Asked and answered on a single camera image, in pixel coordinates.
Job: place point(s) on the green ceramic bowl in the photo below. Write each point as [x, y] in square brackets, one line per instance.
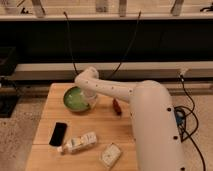
[74, 101]

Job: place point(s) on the black box at left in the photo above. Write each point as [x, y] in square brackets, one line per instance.
[8, 63]

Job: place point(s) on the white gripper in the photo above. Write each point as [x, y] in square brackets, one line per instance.
[90, 97]

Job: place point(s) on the white labelled bottle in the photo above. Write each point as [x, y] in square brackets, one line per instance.
[77, 144]

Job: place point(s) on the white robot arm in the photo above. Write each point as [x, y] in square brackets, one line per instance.
[157, 139]

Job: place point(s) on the black smartphone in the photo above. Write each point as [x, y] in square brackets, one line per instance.
[58, 134]

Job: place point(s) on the blue connector plug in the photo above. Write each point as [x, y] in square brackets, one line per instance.
[179, 117]

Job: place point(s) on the white rectangular packet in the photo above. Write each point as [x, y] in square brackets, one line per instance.
[110, 155]

